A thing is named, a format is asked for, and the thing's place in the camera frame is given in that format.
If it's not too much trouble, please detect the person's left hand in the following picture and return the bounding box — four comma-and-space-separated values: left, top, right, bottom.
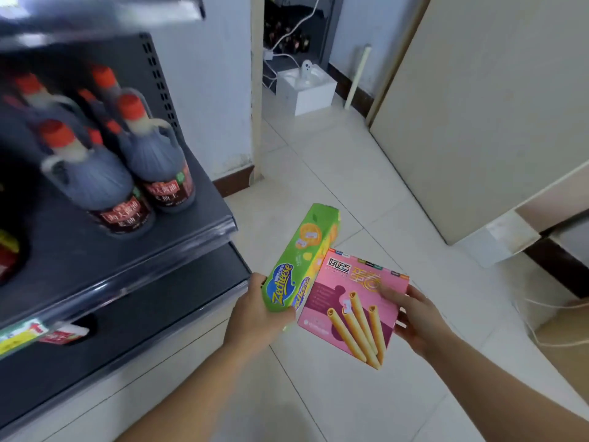
223, 273, 296, 360

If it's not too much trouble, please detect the person's right hand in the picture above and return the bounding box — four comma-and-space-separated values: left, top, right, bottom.
377, 284, 455, 360

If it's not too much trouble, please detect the pink wafer roll box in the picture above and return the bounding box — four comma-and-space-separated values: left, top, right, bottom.
296, 247, 410, 371

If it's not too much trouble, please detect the green snack box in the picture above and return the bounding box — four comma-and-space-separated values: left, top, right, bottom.
261, 203, 341, 314

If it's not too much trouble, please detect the person's left forearm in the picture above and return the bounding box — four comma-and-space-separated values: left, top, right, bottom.
114, 341, 258, 442

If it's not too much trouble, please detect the person's right forearm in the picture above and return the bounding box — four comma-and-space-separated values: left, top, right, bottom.
427, 333, 589, 442

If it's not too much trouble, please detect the white block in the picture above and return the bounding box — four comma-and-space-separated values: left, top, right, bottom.
456, 211, 542, 268

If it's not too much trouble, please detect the group of dark sauce bottles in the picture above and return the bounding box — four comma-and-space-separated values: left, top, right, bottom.
0, 64, 198, 237

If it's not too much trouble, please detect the dark metal shelf unit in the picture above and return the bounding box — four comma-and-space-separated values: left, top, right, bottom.
0, 0, 253, 442

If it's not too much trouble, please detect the white box appliance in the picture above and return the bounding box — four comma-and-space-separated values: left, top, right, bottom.
275, 60, 338, 117

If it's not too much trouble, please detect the red white price tag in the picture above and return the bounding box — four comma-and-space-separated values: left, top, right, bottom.
39, 321, 90, 347

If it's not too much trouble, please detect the beige wooden board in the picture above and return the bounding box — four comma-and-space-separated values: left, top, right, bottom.
369, 0, 589, 246

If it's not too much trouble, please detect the white pipe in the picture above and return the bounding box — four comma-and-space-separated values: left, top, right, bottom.
344, 44, 372, 111

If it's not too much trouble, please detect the row of small dark bottles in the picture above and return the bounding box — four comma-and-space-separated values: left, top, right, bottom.
264, 16, 311, 55

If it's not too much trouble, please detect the yellow green price tag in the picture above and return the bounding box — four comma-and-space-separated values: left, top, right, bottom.
0, 318, 45, 358

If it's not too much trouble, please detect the red yellow packet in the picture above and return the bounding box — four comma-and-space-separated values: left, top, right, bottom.
0, 227, 21, 283

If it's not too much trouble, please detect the thin white cable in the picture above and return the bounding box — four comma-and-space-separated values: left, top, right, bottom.
514, 297, 589, 349

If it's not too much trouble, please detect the white power cable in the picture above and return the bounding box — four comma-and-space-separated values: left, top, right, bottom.
262, 0, 324, 88

